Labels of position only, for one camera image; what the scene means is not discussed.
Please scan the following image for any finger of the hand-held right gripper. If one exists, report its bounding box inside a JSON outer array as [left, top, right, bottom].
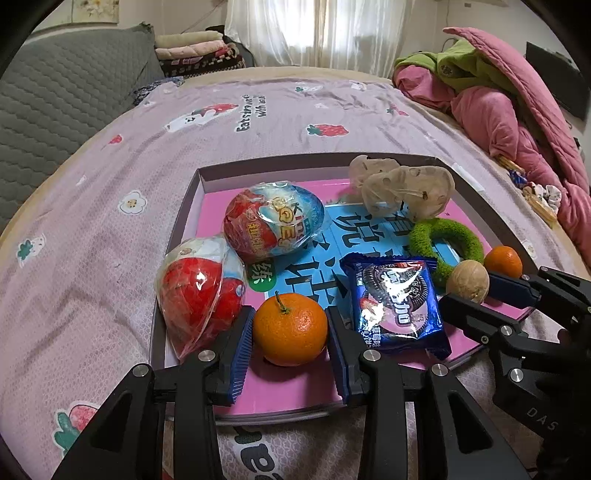
[[438, 293, 527, 352], [487, 265, 591, 324]]

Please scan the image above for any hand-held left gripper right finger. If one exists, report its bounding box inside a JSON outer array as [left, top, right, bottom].
[[324, 307, 532, 480]]

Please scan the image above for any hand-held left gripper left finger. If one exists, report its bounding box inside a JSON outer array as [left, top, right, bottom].
[[51, 305, 257, 480]]

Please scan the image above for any orange tangerine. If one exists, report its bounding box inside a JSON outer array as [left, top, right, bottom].
[[483, 246, 524, 279], [252, 292, 329, 367]]

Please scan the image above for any brown walnut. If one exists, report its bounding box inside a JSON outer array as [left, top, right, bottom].
[[445, 259, 490, 303]]

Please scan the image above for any plastic-wrapped toy egg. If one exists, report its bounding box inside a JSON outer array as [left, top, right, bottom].
[[223, 182, 326, 271], [156, 236, 245, 363]]

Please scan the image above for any blue cookie packet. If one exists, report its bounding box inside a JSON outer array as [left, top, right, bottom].
[[342, 253, 452, 361]]

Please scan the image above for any green fuzzy hair scrunchie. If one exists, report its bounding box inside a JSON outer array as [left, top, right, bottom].
[[409, 218, 485, 284]]

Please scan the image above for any beige sheer hair scrunchie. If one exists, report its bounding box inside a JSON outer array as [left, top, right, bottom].
[[348, 155, 455, 221]]

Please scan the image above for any shallow grey cardboard box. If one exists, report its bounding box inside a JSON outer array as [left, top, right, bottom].
[[148, 151, 539, 421]]

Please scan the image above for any pink and blue book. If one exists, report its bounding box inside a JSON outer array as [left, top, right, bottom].
[[196, 178, 532, 418]]

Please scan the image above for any clear biscuit packet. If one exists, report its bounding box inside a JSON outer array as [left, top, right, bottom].
[[526, 194, 557, 224]]

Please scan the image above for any white patterned hair scrunchie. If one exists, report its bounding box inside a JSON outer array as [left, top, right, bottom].
[[531, 184, 561, 215]]

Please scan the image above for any lilac strawberry print bedsheet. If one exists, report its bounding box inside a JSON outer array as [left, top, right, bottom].
[[0, 76, 568, 480]]

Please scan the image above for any pink quilt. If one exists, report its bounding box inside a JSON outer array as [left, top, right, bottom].
[[392, 65, 591, 259]]

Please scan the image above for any black television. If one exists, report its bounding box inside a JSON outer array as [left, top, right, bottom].
[[526, 41, 583, 121]]

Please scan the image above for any green blanket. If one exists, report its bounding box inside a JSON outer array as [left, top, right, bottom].
[[393, 39, 522, 95]]

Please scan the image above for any blue floral cloth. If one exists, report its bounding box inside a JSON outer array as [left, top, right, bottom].
[[133, 76, 185, 107]]

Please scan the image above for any dark checkered folded blanket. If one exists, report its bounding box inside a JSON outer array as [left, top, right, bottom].
[[159, 46, 247, 77]]

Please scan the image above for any pink folded blanket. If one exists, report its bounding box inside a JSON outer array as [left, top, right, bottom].
[[156, 41, 227, 60]]

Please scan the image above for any grey quilted headboard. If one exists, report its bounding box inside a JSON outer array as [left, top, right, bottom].
[[0, 23, 164, 241]]

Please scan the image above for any white sheer curtain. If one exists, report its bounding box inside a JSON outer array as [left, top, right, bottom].
[[225, 0, 419, 79]]

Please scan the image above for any cream folded blanket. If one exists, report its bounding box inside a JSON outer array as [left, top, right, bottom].
[[154, 30, 222, 49]]

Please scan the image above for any floral wall painting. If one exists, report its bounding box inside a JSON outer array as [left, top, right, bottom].
[[46, 0, 122, 26]]

